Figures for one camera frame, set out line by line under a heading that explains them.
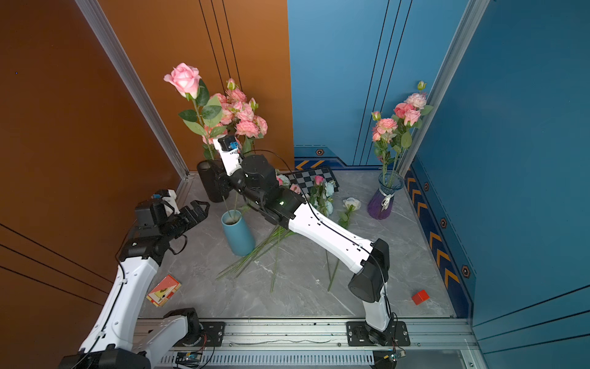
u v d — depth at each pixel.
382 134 0.80
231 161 0.52
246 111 0.69
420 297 0.76
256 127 0.69
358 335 0.72
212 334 0.75
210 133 0.53
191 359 0.71
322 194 1.00
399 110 0.82
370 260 0.44
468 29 0.72
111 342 0.39
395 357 0.70
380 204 0.92
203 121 0.51
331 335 0.75
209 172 0.94
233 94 0.74
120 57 0.79
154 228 0.56
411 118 0.77
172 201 0.67
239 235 0.81
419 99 0.81
